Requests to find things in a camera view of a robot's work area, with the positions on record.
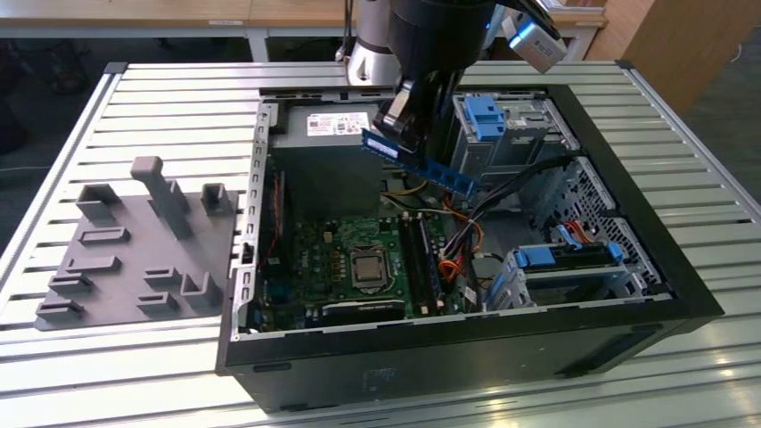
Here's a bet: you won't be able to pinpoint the grey parts rack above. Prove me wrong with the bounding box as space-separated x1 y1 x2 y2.
33 155 248 332

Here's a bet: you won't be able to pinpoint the white grey black cable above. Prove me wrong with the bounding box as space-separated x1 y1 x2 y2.
380 195 472 222

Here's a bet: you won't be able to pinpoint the blue RAM stick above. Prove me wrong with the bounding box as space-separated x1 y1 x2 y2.
360 127 477 197

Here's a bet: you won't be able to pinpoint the black flat data cable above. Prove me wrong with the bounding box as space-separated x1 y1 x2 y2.
469 155 576 215

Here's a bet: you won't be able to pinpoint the silver blue wrist camera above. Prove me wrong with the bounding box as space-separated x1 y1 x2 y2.
499 6 568 75

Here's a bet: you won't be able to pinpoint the orange red yellow wires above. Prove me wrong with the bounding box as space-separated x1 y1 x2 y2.
437 213 484 286

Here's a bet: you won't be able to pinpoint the black PC case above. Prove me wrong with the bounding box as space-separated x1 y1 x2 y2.
215 83 726 414

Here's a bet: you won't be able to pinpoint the black RAM slot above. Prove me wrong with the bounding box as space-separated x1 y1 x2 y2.
403 211 431 316
413 212 439 313
396 211 425 317

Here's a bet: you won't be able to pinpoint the black grey wire bundle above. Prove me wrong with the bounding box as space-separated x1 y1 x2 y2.
443 216 487 268

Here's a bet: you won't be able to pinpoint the green motherboard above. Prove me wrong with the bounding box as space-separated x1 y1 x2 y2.
255 209 477 333

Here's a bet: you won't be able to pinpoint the blue disk carrier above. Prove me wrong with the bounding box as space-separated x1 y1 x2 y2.
464 95 508 143
511 243 624 272

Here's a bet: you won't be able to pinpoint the metal disk bay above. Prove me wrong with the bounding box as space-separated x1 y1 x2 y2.
484 243 661 313

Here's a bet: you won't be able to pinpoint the blue plastic latch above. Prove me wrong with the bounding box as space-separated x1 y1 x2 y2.
484 274 508 313

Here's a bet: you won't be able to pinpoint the silver CPU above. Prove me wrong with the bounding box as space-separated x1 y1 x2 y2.
352 256 387 287

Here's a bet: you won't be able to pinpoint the yellow black power cable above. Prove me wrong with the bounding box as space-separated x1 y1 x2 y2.
381 178 429 198

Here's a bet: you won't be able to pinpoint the metal CPU socket cover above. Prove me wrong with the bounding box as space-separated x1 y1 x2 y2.
347 244 392 295

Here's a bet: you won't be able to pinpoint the wooden desk white frame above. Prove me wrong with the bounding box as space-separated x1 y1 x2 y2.
0 0 608 62

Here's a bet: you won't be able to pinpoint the orange red disk wire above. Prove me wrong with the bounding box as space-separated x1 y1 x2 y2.
568 219 602 244

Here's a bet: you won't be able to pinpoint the wooden cabinet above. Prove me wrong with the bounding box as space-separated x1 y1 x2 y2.
585 0 761 115

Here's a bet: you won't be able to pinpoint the grey power supply unit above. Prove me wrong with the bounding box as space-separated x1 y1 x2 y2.
271 104 397 224

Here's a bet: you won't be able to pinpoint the black graphics card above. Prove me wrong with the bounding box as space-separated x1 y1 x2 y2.
320 299 407 326

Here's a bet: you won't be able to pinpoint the metal drive cage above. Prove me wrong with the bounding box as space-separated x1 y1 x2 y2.
451 93 581 185

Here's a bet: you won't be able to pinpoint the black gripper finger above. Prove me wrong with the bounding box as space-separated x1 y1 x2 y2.
425 70 467 169
372 78 439 153

